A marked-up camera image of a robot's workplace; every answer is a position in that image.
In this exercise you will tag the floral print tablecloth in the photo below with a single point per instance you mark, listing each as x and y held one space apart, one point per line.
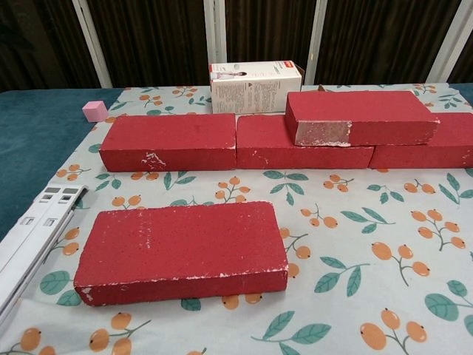
351 259

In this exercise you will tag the small pink cube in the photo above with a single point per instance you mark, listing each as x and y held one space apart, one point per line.
94 111

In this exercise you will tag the white partition frame post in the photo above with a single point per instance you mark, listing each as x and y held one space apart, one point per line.
214 29
447 40
92 44
318 33

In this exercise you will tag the red brick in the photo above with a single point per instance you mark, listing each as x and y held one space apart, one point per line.
425 157
262 144
166 140
369 107
184 244

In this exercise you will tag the white folded stand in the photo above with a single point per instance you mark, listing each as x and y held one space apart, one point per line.
33 236

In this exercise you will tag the white product carton box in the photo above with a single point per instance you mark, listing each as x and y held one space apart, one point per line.
251 92

